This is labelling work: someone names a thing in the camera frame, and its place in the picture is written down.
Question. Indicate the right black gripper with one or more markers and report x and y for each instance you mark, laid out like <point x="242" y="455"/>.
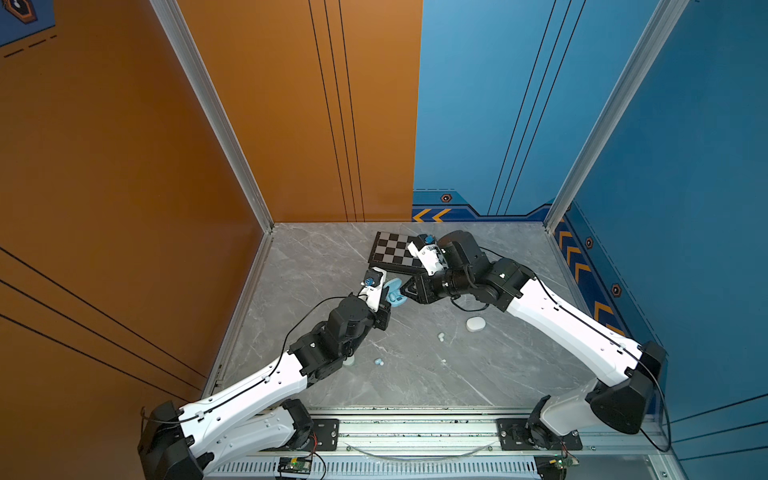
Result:
<point x="422" y="289"/>

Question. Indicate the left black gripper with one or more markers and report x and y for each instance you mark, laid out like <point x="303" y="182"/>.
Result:
<point x="380" y="322"/>

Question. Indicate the blue earbud charging case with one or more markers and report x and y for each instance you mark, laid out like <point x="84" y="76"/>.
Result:
<point x="394" y="296"/>

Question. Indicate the white earbud charging case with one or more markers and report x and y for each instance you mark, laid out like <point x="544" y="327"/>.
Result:
<point x="475" y="324"/>

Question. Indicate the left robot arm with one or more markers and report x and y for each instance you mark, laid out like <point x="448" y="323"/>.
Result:
<point x="261" y="412"/>

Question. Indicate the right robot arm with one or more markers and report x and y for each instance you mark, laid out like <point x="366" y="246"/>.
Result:
<point x="626" y="374"/>

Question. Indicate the black and silver chessboard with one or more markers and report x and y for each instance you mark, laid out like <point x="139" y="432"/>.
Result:
<point x="390" y="252"/>

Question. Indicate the left green circuit board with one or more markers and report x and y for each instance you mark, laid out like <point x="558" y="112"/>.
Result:
<point x="294" y="467"/>

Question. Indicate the green circuit board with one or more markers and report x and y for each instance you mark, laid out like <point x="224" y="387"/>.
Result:
<point x="294" y="467"/>
<point x="559" y="462"/>

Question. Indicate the right green circuit board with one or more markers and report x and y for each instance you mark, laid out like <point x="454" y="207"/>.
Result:
<point x="559" y="462"/>

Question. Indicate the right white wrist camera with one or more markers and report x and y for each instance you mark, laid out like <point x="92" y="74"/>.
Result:
<point x="424" y="248"/>

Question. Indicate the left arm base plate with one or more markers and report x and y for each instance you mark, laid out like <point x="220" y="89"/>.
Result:
<point x="323" y="437"/>

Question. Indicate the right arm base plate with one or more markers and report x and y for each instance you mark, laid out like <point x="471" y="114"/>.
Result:
<point x="514" y="434"/>

